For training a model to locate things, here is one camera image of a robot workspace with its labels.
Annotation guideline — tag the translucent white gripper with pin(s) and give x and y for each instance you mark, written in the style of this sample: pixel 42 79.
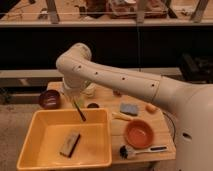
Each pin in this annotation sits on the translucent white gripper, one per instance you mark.
pixel 73 95

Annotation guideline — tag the silver metal fork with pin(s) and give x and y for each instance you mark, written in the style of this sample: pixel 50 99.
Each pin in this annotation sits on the silver metal fork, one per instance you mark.
pixel 80 112

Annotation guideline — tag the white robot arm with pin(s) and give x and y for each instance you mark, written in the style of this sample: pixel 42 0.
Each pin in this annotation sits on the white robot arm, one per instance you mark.
pixel 191 103

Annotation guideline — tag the purple bowl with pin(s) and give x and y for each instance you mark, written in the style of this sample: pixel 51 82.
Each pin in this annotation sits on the purple bowl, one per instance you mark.
pixel 49 99

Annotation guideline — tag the orange bowl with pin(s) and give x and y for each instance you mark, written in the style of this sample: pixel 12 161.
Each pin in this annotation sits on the orange bowl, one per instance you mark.
pixel 139 134

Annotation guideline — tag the white cup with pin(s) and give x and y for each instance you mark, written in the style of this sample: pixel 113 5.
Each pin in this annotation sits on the white cup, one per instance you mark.
pixel 89 91

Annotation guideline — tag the dark small round dish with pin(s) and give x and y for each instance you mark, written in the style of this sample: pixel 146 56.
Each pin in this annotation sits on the dark small round dish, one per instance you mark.
pixel 93 105

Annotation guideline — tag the brown pine cone toy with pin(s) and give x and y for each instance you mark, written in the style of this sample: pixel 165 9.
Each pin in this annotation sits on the brown pine cone toy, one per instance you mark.
pixel 117 93

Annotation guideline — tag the yellow banana piece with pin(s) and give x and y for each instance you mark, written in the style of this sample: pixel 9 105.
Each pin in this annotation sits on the yellow banana piece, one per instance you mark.
pixel 121 116

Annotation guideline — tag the yellow plastic tub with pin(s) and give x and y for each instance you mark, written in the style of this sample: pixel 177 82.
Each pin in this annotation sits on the yellow plastic tub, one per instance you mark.
pixel 48 131

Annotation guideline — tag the brown scrubbing block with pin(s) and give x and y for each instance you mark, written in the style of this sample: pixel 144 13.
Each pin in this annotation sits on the brown scrubbing block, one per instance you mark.
pixel 69 144

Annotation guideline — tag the blue sponge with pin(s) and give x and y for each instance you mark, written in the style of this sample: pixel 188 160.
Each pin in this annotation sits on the blue sponge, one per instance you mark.
pixel 129 109

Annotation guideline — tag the wooden tray board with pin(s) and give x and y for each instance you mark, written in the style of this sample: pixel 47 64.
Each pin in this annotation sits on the wooden tray board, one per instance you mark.
pixel 105 98

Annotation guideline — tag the black bristle brush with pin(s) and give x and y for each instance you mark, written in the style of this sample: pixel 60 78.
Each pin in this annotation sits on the black bristle brush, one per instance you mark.
pixel 128 152

